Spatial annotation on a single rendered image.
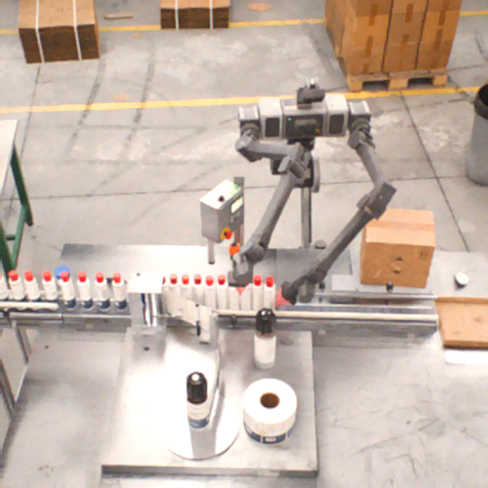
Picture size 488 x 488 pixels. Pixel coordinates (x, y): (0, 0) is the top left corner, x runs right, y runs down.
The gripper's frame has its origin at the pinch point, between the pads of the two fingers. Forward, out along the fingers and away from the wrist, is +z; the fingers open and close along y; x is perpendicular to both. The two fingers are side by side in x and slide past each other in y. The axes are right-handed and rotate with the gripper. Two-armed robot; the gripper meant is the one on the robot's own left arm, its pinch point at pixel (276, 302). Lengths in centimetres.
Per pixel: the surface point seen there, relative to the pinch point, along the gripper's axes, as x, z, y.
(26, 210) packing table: -77, 158, -148
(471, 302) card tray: 75, -48, -12
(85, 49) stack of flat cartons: -75, 164, -372
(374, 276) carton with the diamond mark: 36.8, -25.8, -20.8
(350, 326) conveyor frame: 30.3, -14.1, 5.4
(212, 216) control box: -52, -20, -1
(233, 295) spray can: -19.2, 6.8, 2.8
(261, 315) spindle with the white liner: -20.5, -14.2, 29.2
